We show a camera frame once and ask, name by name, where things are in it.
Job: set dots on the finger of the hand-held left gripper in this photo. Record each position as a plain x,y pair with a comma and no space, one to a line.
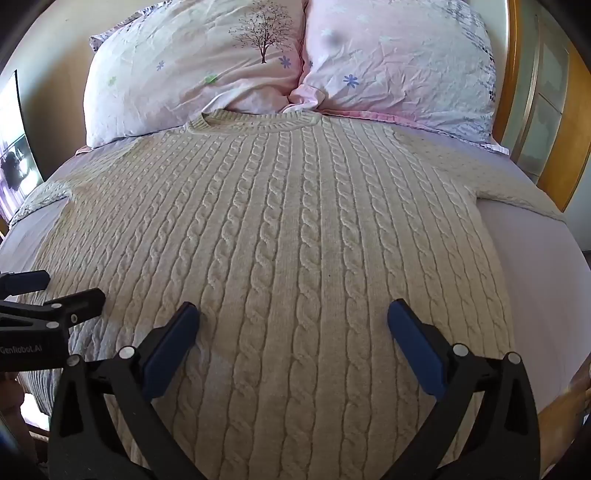
27,280
78,302

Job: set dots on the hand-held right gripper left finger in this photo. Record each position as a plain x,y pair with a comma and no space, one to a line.
173,344

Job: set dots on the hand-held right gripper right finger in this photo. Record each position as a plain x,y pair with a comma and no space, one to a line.
415,344

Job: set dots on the lilac bed sheet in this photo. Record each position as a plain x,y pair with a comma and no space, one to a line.
531,258

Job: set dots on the pink pillow with tree print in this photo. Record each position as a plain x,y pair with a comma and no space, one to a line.
184,60

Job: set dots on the pink pillow with flower print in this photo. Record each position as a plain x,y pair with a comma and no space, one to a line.
401,64

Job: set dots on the wooden headboard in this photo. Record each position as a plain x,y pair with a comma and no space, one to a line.
549,92

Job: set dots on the wall poster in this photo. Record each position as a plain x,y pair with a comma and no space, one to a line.
14,147

